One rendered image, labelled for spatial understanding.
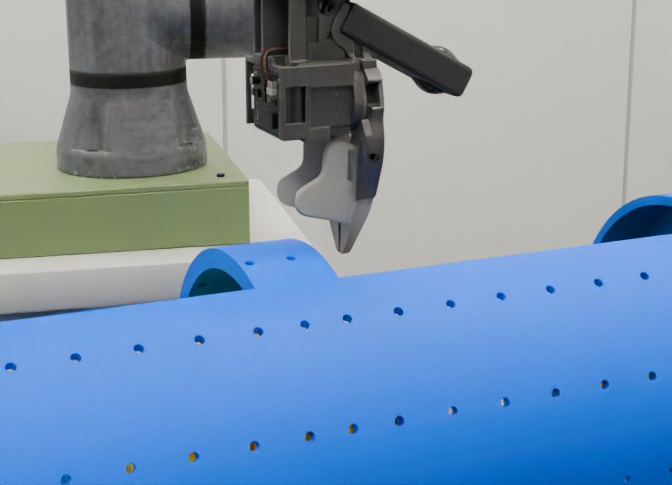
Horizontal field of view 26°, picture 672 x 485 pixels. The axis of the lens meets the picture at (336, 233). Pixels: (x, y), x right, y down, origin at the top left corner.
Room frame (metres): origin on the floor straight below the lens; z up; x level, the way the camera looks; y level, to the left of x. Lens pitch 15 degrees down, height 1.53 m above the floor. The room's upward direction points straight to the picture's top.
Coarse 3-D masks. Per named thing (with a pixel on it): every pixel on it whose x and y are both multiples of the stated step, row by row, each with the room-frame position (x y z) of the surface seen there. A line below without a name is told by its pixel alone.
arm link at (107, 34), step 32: (96, 0) 1.40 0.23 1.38; (128, 0) 1.39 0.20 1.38; (160, 0) 1.40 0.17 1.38; (192, 0) 1.40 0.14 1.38; (96, 32) 1.40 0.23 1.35; (128, 32) 1.39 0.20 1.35; (160, 32) 1.40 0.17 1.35; (192, 32) 1.41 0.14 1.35; (96, 64) 1.40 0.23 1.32; (128, 64) 1.39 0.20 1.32; (160, 64) 1.41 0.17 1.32
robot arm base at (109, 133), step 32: (96, 96) 1.40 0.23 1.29; (128, 96) 1.39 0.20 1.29; (160, 96) 1.40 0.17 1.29; (64, 128) 1.42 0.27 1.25; (96, 128) 1.40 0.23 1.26; (128, 128) 1.38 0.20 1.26; (160, 128) 1.39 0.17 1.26; (192, 128) 1.43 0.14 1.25; (64, 160) 1.40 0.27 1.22; (96, 160) 1.38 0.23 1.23; (128, 160) 1.37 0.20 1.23; (160, 160) 1.38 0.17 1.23; (192, 160) 1.41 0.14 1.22
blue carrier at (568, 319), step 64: (256, 256) 1.03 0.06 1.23; (320, 256) 1.03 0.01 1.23; (512, 256) 1.07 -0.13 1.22; (576, 256) 1.08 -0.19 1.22; (640, 256) 1.09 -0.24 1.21; (64, 320) 0.92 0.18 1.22; (128, 320) 0.93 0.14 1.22; (192, 320) 0.94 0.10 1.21; (256, 320) 0.95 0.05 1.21; (320, 320) 0.97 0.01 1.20; (384, 320) 0.98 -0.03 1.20; (448, 320) 1.00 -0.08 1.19; (512, 320) 1.01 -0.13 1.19; (576, 320) 1.03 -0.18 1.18; (640, 320) 1.05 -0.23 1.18; (0, 384) 0.87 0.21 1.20; (64, 384) 0.88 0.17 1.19; (128, 384) 0.89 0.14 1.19; (192, 384) 0.90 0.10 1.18; (256, 384) 0.92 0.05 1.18; (320, 384) 0.93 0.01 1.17; (384, 384) 0.95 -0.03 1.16; (448, 384) 0.97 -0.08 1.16; (512, 384) 0.98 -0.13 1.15; (576, 384) 1.00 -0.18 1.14; (640, 384) 1.02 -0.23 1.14; (0, 448) 0.84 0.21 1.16; (64, 448) 0.85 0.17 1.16; (128, 448) 0.87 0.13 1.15; (192, 448) 0.88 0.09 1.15; (256, 448) 0.90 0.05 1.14; (320, 448) 0.91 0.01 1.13; (384, 448) 0.93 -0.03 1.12; (448, 448) 0.95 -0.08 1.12; (512, 448) 0.97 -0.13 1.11; (576, 448) 0.99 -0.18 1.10; (640, 448) 1.01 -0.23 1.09
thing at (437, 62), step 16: (352, 16) 1.05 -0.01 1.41; (368, 16) 1.05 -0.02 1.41; (352, 32) 1.05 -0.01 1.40; (368, 32) 1.05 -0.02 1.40; (384, 32) 1.06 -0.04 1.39; (400, 32) 1.06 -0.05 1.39; (368, 48) 1.06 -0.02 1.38; (384, 48) 1.06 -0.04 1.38; (400, 48) 1.06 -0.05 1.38; (416, 48) 1.07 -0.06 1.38; (432, 48) 1.07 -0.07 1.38; (400, 64) 1.06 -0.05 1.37; (416, 64) 1.07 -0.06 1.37; (432, 64) 1.07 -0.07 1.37; (448, 64) 1.08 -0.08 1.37; (464, 64) 1.08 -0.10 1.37; (416, 80) 1.09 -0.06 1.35; (432, 80) 1.07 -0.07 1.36; (448, 80) 1.08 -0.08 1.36; (464, 80) 1.08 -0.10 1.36
